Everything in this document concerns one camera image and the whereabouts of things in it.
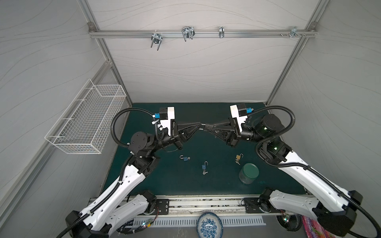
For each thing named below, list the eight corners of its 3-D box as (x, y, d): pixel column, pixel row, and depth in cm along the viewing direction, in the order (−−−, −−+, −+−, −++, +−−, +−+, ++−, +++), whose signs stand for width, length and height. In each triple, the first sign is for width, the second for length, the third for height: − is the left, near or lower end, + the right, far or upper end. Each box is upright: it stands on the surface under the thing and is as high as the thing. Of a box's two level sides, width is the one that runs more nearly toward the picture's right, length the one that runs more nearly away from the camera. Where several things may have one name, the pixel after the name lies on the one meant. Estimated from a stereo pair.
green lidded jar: (239, 184, 83) (245, 177, 74) (237, 170, 88) (242, 162, 79) (254, 184, 83) (261, 177, 74) (250, 170, 88) (256, 162, 79)
